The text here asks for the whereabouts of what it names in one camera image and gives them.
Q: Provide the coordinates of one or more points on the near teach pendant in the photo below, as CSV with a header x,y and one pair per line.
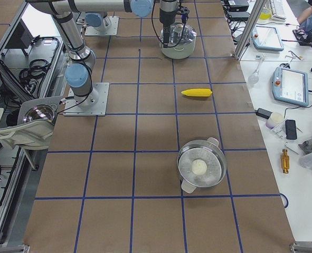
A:
x,y
290,86

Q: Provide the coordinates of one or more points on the white keyboard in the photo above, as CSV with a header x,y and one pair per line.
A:
x,y
277,10

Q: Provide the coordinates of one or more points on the white plastic chair frame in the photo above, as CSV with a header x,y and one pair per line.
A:
x,y
34,135

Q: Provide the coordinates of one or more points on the far teach pendant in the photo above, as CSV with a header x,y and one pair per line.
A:
x,y
267,38

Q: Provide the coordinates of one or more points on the black power adapter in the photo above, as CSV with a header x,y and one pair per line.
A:
x,y
263,113

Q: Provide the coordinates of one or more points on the black monitor on floor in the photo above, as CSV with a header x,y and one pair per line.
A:
x,y
20,39

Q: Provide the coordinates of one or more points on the aluminium frame post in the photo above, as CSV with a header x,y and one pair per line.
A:
x,y
254,16

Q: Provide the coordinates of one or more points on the yellow corn cob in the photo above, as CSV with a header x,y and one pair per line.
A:
x,y
197,93

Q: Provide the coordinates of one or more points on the black rectangular device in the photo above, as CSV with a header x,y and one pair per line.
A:
x,y
291,130

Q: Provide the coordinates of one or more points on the teach pendant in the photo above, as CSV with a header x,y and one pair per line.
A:
x,y
267,38
290,86

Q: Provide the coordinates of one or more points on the white steamed bun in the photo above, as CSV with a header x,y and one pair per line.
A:
x,y
199,167

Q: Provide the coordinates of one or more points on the steel steamer pot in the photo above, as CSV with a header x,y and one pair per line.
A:
x,y
207,150

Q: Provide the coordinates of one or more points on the white cream jar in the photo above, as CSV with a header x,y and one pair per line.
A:
x,y
274,119

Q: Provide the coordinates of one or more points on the gold brass fitting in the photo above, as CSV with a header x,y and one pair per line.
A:
x,y
285,162

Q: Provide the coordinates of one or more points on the steel bowl on tray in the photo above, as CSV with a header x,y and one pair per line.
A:
x,y
39,112

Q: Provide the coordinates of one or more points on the black power brick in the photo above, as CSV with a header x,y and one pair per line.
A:
x,y
239,16

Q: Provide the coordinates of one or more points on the white pot with steel interior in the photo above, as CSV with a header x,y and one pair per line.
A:
x,y
180,52

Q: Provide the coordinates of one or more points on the glass pot lid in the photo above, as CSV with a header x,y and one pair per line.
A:
x,y
181,34

